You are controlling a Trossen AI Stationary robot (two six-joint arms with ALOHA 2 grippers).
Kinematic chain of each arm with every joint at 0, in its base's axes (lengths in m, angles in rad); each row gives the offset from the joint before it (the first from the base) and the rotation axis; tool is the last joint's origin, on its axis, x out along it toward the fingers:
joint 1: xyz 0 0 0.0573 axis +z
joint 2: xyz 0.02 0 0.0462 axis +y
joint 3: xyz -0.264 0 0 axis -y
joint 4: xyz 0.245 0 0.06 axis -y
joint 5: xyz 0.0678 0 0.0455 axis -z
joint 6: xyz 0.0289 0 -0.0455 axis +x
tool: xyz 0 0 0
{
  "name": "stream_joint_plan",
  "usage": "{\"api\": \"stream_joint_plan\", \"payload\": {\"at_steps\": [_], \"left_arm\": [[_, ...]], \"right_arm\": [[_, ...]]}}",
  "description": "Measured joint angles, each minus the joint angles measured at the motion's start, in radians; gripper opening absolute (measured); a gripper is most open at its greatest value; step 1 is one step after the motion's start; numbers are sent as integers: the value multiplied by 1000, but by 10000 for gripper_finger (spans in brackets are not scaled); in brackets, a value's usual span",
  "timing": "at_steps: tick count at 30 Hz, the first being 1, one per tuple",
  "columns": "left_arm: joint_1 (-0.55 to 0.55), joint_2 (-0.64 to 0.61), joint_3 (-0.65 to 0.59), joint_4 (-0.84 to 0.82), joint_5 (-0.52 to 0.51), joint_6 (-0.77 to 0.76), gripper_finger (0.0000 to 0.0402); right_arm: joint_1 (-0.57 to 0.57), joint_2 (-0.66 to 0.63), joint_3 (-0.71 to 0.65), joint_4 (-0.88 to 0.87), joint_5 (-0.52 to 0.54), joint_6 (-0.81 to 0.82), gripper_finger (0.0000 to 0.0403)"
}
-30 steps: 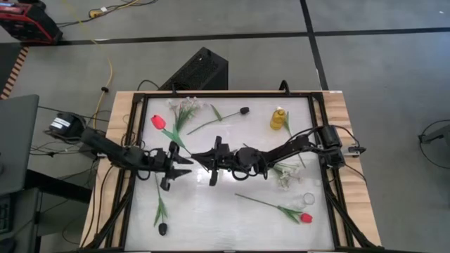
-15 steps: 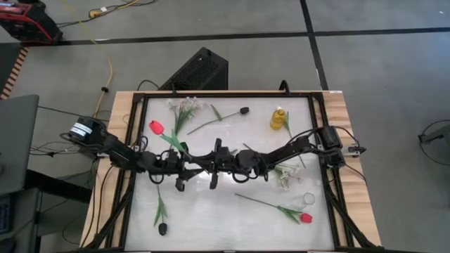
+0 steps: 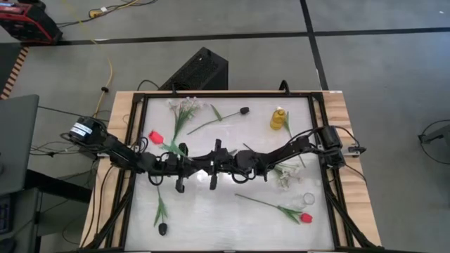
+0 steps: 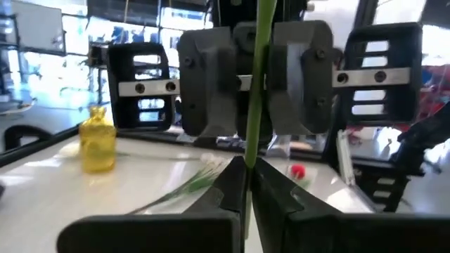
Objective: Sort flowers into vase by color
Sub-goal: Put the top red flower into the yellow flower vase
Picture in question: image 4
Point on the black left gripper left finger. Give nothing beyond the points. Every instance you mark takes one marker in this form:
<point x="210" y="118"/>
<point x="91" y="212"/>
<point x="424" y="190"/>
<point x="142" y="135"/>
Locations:
<point x="211" y="232"/>

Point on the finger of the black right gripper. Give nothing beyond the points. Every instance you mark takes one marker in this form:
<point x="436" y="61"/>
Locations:
<point x="207" y="88"/>
<point x="302" y="88"/>

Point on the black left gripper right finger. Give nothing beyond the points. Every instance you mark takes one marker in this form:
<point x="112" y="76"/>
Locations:
<point x="316" y="235"/>

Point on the black artificial tulip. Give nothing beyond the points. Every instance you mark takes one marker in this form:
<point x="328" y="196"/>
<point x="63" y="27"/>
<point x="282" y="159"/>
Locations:
<point x="258" y="88"/>

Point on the white blossom spray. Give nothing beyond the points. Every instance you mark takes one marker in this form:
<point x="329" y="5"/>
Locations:
<point x="197" y="182"/>

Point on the red artificial tulip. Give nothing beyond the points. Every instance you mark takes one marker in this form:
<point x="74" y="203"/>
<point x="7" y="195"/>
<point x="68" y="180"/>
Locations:
<point x="298" y="171"/>

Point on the yellow glass vase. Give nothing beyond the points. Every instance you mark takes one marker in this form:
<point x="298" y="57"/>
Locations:
<point x="97" y="144"/>

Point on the black chair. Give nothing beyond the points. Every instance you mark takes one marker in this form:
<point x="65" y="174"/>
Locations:
<point x="14" y="135"/>

